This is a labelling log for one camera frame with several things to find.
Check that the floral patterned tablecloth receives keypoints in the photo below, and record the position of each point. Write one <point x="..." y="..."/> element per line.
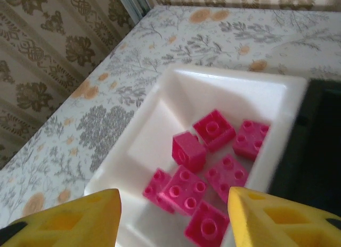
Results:
<point x="120" y="71"/>

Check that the pink lego brick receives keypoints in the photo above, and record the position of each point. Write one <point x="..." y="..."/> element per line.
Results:
<point x="157" y="183"/>
<point x="226" y="175"/>
<point x="206" y="225"/>
<point x="251" y="136"/>
<point x="187" y="151"/>
<point x="183" y="191"/>
<point x="214" y="130"/>

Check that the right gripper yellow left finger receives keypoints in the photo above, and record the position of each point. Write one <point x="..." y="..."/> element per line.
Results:
<point x="61" y="223"/>

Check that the white plastic bin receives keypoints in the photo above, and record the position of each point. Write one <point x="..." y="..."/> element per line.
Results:
<point x="160" y="119"/>

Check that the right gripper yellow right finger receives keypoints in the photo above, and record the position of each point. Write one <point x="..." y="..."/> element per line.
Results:
<point x="279" y="223"/>

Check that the aluminium frame post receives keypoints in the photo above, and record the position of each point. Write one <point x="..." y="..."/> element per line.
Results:
<point x="133" y="2"/>

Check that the black plastic bin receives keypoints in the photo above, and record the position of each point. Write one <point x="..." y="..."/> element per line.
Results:
<point x="319" y="151"/>

